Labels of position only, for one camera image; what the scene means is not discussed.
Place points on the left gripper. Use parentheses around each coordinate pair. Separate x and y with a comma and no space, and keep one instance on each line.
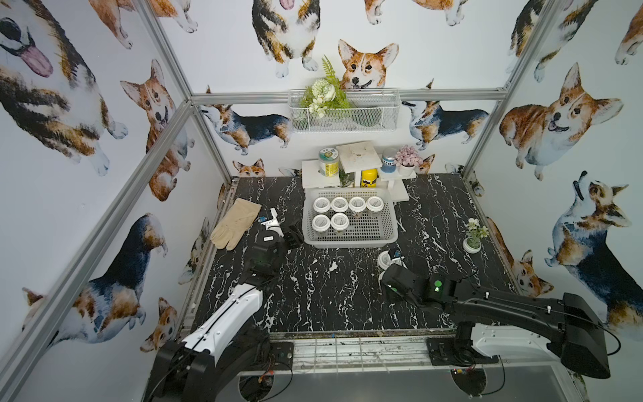
(280,236)

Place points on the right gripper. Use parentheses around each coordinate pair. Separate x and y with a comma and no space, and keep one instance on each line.
(392,271)

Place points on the yogurt cup back row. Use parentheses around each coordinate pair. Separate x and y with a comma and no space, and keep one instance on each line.
(357,206)
(389,258)
(322,205)
(340,222)

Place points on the yogurt cup row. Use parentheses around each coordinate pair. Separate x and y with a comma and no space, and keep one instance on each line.
(322,205)
(321,224)
(374,206)
(340,205)
(357,206)
(389,258)
(340,222)

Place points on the yogurt cup front row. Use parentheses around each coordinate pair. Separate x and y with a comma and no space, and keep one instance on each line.
(321,224)
(340,205)
(374,206)

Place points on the white plastic perforated basket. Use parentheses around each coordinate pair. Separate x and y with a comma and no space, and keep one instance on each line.
(365,232)

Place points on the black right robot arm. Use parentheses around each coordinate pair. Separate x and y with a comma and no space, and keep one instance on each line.
(492,325)

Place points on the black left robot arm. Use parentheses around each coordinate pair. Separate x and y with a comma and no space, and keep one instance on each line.
(198,367)

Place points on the beige work glove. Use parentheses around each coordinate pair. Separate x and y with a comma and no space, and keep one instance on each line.
(239,218)

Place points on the small white potted flower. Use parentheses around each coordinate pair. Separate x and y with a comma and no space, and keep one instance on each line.
(475,234)

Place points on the small green plant pot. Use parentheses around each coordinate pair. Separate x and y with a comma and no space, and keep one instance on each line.
(346,180)

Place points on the yellow sunflower seed can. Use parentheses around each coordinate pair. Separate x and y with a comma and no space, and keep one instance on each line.
(328,159)

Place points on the white wooden tiered shelf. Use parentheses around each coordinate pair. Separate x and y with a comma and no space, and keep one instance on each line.
(354,158)

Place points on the blue white small jar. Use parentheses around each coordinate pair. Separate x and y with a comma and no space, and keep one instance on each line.
(389,160)

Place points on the pink flower pot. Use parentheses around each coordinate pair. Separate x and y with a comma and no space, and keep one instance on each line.
(407,159)

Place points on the artificial green fern flowers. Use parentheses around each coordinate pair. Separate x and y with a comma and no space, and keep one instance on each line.
(325,96)

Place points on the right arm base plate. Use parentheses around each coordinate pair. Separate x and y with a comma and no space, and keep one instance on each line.
(454,352)

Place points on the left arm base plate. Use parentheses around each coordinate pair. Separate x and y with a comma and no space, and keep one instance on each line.
(273,356)

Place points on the aluminium frame rail front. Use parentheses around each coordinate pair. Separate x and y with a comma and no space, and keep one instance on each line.
(406,350)

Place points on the white wire wall basket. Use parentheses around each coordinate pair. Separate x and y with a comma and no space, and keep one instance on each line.
(363,111)

